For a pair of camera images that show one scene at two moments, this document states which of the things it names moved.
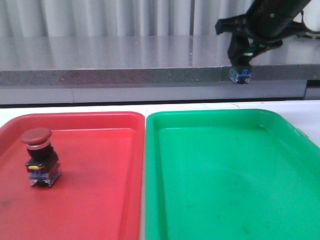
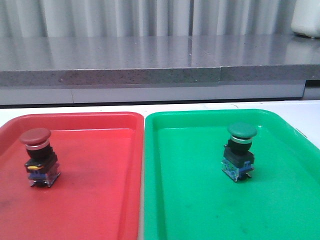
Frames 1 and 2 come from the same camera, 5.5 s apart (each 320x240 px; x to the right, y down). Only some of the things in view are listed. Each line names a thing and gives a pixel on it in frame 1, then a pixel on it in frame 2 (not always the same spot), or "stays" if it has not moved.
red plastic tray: [99, 194] stays
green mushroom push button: [240, 75] to [238, 158]
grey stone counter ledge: [89, 69] stays
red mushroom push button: [42, 164] stays
